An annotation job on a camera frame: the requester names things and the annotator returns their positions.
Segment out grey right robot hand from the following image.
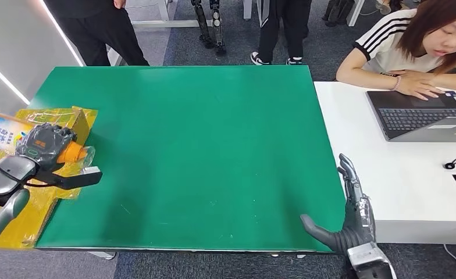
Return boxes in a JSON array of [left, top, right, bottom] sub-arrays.
[[300, 153, 376, 255]]

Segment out white furniture leg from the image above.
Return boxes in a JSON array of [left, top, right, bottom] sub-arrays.
[[243, 0, 265, 27], [345, 0, 365, 27]]

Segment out seated person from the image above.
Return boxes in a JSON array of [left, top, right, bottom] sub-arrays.
[[336, 0, 456, 102]]

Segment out yellow taped cardboard box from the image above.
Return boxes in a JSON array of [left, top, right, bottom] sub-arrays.
[[0, 106, 98, 249]]

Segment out background humanoid robot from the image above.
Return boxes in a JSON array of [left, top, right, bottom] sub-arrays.
[[190, 0, 227, 57]]

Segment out wall light strip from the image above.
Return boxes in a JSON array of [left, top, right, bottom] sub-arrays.
[[39, 0, 85, 67], [0, 53, 31, 105]]

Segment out dark grey laptop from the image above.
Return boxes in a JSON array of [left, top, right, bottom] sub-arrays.
[[366, 90, 456, 142]]

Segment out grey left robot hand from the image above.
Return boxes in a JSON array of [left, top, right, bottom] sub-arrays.
[[15, 123, 78, 172]]

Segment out standing person in black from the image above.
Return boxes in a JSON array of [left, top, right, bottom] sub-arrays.
[[42, 0, 150, 67]]

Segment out orange plastic bottle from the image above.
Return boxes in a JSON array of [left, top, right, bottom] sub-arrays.
[[0, 109, 96, 167]]

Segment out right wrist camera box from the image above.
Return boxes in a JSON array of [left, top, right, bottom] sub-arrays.
[[346, 242, 397, 279]]

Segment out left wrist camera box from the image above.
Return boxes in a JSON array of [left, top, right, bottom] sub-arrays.
[[42, 166, 103, 191]]

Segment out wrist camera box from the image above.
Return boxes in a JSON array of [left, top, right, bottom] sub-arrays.
[[42, 166, 103, 191], [346, 242, 397, 279]]

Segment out white table frame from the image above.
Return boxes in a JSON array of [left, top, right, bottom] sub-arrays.
[[129, 0, 213, 28]]

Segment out standing person in pink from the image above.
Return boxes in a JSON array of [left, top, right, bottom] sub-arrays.
[[250, 0, 313, 66]]

